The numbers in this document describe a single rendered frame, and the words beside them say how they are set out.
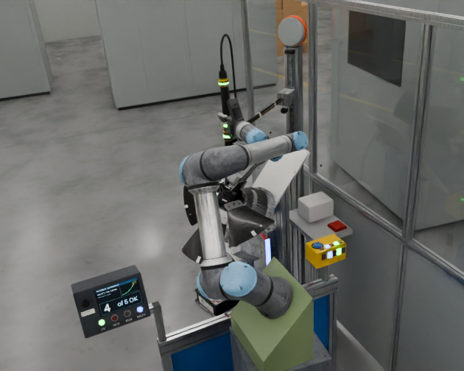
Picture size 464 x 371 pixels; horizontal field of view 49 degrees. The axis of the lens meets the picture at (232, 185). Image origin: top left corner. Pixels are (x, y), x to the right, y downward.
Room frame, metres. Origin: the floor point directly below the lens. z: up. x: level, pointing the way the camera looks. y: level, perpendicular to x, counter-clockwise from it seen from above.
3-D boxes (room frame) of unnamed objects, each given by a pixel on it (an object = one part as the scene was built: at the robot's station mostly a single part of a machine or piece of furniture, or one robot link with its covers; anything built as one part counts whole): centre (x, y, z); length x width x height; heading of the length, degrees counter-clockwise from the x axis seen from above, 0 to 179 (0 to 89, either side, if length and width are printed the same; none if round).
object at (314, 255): (1.96, -0.41, 1.02); 0.16 x 0.10 x 0.11; 112
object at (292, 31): (2.79, -0.39, 1.88); 0.17 x 0.15 x 0.16; 22
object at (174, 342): (1.82, -0.04, 0.82); 0.90 x 0.04 x 0.08; 112
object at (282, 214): (2.44, -0.26, 0.57); 0.09 x 0.04 x 1.15; 22
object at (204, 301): (1.95, 0.08, 0.84); 0.22 x 0.17 x 0.07; 126
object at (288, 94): (2.71, -0.34, 1.55); 0.10 x 0.07 x 0.08; 147
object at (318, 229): (2.50, -0.47, 0.84); 0.36 x 0.24 x 0.03; 22
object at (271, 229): (2.52, -0.23, 0.73); 0.15 x 0.09 x 0.22; 112
